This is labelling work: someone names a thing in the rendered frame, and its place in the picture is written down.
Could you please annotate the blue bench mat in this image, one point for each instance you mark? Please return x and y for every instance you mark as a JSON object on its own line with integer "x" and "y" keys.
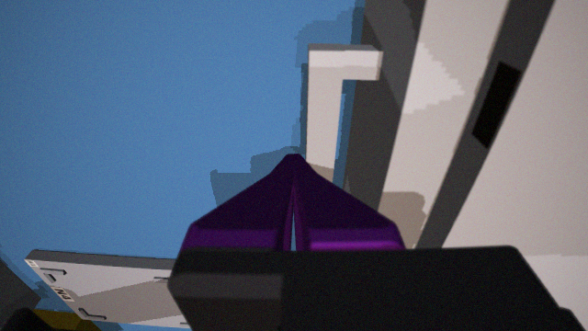
{"x": 124, "y": 121}

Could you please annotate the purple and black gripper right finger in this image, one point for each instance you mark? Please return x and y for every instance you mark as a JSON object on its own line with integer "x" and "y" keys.
{"x": 327, "y": 218}

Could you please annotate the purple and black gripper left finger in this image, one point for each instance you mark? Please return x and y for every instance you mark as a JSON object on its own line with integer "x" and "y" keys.
{"x": 259, "y": 216}

